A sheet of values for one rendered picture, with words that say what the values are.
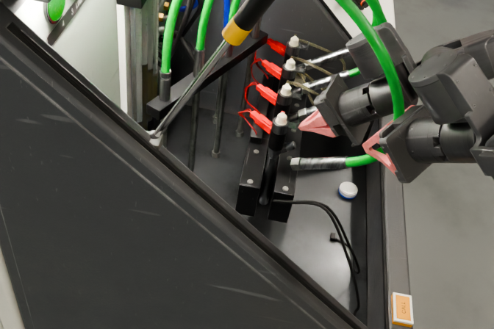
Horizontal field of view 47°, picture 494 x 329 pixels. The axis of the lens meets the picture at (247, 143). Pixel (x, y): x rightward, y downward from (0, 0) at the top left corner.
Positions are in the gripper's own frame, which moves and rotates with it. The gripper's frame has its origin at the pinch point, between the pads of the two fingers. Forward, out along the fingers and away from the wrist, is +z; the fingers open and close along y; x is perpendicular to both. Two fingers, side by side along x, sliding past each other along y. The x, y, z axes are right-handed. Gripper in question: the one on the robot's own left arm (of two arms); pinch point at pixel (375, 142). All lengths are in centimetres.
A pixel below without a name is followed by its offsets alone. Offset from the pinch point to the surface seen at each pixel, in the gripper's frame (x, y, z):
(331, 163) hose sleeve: 0.8, 4.1, 6.3
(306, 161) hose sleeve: -0.5, 5.4, 10.4
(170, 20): -28.4, 9.9, 17.2
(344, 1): -19.5, 0.0, -7.8
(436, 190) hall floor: 84, -101, 121
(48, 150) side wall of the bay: -22.4, 37.0, -3.0
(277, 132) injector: -4.1, 2.0, 20.7
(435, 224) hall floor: 89, -85, 111
